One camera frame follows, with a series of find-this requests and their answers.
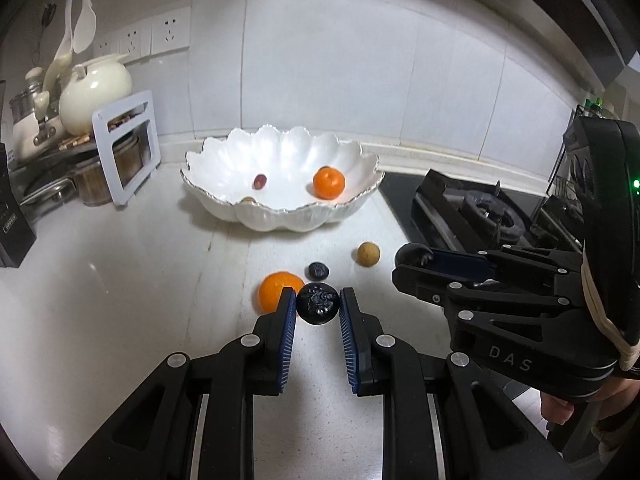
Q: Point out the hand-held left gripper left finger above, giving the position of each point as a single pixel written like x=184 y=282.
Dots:
x=287 y=340

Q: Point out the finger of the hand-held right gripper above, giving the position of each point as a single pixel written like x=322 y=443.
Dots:
x=460 y=266
x=425 y=287

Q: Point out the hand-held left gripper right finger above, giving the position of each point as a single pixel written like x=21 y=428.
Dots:
x=347 y=345

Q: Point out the dark purple grape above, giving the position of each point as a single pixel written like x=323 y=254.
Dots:
x=412 y=254

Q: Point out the orange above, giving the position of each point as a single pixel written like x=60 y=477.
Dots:
x=277 y=295
x=329 y=182

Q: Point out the dark blueberry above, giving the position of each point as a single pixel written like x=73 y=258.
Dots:
x=317 y=302
x=318 y=271

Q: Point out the tan longan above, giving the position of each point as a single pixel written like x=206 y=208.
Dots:
x=368 y=254
x=248 y=201

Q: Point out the red grape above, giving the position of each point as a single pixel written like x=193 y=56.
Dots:
x=259 y=181

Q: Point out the white scalloped bowl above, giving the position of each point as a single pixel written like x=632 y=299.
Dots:
x=280 y=160

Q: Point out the person's right hand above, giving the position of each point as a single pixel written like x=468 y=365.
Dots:
x=557 y=410

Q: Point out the black stove burner grate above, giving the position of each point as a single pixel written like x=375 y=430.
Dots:
x=555 y=220
x=480 y=210

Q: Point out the black glass gas stove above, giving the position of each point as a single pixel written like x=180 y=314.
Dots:
x=402 y=197

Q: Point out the steel pot with glass lid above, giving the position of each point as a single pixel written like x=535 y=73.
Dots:
x=105 y=175

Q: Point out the white pot rack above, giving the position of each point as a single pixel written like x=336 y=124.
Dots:
x=127 y=150

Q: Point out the steel pot lid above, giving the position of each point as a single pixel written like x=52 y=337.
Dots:
x=47 y=190

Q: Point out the black range hood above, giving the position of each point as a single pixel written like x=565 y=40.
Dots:
x=585 y=10

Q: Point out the wooden trivet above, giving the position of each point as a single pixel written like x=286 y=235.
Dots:
x=75 y=141

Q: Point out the black knife block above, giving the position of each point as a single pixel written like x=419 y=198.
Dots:
x=12 y=230

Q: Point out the cream ceramic pot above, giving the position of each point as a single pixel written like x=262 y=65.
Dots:
x=97 y=95

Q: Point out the small cream casserole pot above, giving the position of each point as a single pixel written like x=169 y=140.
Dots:
x=35 y=130

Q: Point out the white ladle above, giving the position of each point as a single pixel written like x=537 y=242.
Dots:
x=62 y=55

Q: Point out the white rice paddle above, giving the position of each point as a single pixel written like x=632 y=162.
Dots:
x=85 y=25

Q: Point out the black kitchen scissors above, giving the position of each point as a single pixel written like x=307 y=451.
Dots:
x=48 y=14

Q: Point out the white wall outlet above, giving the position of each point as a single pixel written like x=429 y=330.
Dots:
x=105 y=47
x=132 y=40
x=170 y=30

